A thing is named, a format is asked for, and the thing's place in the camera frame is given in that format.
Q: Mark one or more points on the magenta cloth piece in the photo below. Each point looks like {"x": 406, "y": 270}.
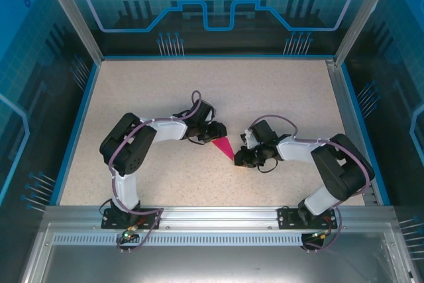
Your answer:
{"x": 224, "y": 146}

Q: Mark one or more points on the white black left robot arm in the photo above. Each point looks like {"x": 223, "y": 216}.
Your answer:
{"x": 169, "y": 130}

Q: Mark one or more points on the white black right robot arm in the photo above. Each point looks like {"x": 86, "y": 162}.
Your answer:
{"x": 295, "y": 150}

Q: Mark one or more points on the sheet metal tray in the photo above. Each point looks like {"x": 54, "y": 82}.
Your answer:
{"x": 215, "y": 263}

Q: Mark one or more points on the blue edge strip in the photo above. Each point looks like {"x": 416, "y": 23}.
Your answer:
{"x": 74, "y": 134}
{"x": 367, "y": 137}

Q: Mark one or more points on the blue circuit print side panel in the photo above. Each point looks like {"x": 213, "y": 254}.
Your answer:
{"x": 397, "y": 97}
{"x": 26, "y": 97}

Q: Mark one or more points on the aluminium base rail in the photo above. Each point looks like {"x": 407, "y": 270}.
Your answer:
{"x": 215, "y": 216}

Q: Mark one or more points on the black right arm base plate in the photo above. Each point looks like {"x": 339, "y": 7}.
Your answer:
{"x": 286, "y": 218}

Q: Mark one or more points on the aluminium side rail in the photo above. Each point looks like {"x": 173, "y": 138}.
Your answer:
{"x": 348, "y": 114}

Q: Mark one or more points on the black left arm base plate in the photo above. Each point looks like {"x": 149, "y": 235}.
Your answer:
{"x": 152, "y": 216}

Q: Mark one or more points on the aluminium frame post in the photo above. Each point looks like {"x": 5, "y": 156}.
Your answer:
{"x": 364, "y": 11}
{"x": 73, "y": 14}

